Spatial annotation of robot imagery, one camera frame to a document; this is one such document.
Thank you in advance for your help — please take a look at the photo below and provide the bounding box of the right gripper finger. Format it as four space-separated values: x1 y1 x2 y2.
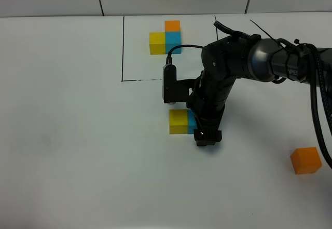
193 129 222 146

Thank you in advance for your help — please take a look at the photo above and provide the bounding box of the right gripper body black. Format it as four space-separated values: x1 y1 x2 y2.
187 70 235 133

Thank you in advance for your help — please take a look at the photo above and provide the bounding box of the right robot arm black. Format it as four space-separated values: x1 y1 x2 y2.
187 34 331 146

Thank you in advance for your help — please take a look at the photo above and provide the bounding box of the blue template block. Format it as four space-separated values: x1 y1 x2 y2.
165 31 182 54

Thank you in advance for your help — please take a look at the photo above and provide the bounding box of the yellow template block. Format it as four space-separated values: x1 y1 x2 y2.
149 32 166 55

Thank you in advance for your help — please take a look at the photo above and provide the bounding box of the orange template block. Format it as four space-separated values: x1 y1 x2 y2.
164 20 181 32

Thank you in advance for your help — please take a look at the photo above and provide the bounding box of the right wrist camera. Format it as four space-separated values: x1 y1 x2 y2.
162 64 196 103

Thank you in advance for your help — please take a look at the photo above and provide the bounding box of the right camera cable black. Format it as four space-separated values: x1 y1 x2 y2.
166 44 203 65

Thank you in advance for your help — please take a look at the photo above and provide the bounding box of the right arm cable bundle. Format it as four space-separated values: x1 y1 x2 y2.
295 38 332 169

